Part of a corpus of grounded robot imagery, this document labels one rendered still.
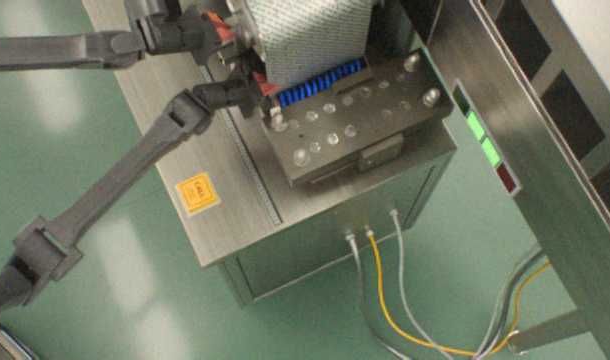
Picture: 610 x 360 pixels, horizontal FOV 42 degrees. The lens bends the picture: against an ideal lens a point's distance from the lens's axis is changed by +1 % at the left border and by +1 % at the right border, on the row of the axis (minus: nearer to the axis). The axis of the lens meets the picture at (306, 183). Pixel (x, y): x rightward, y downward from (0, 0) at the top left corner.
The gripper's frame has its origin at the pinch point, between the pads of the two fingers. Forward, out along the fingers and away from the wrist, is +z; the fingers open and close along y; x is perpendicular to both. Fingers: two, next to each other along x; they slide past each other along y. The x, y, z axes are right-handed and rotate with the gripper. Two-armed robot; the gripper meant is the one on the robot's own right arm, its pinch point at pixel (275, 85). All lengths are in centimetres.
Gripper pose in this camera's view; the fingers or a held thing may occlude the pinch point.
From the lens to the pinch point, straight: 172.4
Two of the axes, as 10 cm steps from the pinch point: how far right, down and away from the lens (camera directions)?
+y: 4.3, 8.6, -2.6
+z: 7.8, -2.1, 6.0
